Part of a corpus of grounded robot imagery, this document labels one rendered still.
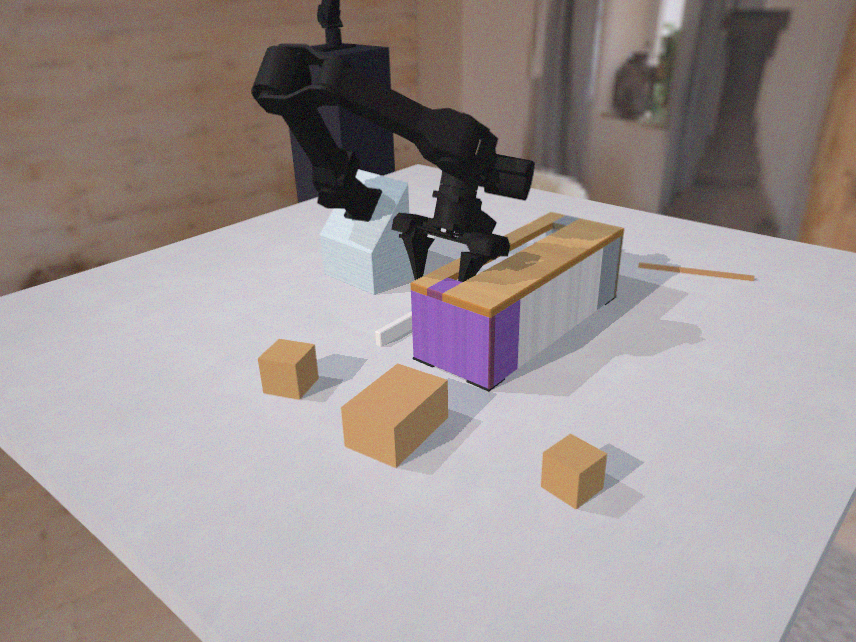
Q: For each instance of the tan rectangular block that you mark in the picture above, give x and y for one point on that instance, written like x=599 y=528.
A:
x=391 y=417

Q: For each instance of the tan cube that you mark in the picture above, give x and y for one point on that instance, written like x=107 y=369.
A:
x=573 y=471
x=288 y=368

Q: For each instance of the tan flat bar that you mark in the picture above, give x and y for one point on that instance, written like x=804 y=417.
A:
x=652 y=266

